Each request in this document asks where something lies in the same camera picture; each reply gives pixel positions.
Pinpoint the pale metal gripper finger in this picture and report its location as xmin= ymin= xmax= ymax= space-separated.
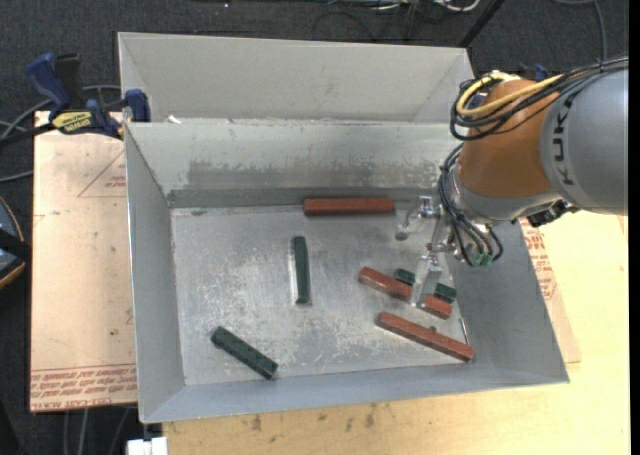
xmin=394 ymin=196 xmax=436 ymax=241
xmin=410 ymin=241 xmax=446 ymax=307

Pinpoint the dark green flat block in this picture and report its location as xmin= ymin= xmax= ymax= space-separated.
xmin=290 ymin=235 xmax=313 ymax=306
xmin=392 ymin=268 xmax=458 ymax=304
xmin=209 ymin=325 xmax=280 ymax=380

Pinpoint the red-brown flat block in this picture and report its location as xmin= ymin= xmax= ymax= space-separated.
xmin=357 ymin=266 xmax=454 ymax=320
xmin=375 ymin=311 xmax=476 ymax=363
xmin=302 ymin=197 xmax=397 ymax=217

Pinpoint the grey metal bin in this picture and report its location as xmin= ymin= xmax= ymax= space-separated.
xmin=117 ymin=31 xmax=571 ymax=425

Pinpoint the brown cardboard board, red print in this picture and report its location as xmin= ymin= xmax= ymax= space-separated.
xmin=29 ymin=110 xmax=584 ymax=414

